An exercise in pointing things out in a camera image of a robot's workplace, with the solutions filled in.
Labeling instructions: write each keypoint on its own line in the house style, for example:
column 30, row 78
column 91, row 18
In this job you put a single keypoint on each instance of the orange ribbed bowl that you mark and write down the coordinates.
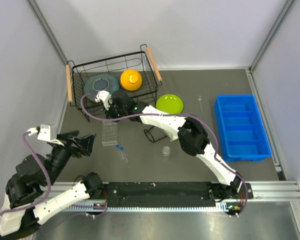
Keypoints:
column 131, row 80

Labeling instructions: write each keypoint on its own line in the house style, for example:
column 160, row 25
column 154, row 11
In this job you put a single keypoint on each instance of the blue ceramic plate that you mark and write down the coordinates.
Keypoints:
column 100, row 82

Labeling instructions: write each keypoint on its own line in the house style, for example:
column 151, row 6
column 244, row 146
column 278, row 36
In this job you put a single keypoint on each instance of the lime green plate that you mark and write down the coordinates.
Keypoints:
column 170, row 103

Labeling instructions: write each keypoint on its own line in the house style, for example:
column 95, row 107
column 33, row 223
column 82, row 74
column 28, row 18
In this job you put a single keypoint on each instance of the clear glass pipette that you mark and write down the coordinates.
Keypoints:
column 200, row 103

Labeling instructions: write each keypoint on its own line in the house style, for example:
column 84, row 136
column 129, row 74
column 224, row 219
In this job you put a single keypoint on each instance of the black wire basket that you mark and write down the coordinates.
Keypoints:
column 140, row 60

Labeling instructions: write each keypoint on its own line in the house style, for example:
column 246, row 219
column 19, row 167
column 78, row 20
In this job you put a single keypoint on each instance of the clear tube rack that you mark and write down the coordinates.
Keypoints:
column 109, row 135

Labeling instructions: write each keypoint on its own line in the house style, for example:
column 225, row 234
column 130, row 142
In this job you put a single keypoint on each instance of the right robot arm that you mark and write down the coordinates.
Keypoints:
column 186, row 128

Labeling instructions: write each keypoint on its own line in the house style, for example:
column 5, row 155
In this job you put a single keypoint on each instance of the blue capped test tube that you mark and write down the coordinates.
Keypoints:
column 123, row 154
column 120, row 152

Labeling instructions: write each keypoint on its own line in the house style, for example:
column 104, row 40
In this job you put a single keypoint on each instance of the small clear round dish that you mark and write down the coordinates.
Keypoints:
column 166, row 150

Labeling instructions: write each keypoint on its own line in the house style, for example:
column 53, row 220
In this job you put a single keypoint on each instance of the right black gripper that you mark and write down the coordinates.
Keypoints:
column 108, row 113

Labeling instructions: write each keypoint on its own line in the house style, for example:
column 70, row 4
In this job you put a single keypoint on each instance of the black wire stand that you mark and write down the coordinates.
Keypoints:
column 150, row 137

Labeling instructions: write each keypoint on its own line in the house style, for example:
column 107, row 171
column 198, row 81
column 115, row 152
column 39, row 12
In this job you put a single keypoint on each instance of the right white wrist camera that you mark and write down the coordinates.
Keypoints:
column 104, row 97

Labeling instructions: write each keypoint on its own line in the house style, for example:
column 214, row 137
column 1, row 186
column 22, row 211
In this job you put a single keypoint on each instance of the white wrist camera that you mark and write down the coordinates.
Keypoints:
column 104, row 97
column 46, row 133

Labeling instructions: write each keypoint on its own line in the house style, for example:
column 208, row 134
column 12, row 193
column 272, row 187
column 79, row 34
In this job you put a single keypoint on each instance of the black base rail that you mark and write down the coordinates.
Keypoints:
column 163, row 194

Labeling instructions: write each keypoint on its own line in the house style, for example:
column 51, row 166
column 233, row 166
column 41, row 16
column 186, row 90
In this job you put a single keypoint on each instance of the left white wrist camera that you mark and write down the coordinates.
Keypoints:
column 46, row 133

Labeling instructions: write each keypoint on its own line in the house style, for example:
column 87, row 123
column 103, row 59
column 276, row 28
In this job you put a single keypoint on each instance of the blue plastic divided bin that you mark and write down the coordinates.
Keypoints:
column 240, row 127

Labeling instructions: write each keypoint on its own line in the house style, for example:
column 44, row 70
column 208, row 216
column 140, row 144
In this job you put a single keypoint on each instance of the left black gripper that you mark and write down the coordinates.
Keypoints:
column 86, row 143

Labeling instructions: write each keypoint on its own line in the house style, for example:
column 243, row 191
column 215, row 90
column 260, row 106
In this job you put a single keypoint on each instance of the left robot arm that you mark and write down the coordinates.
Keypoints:
column 26, row 205

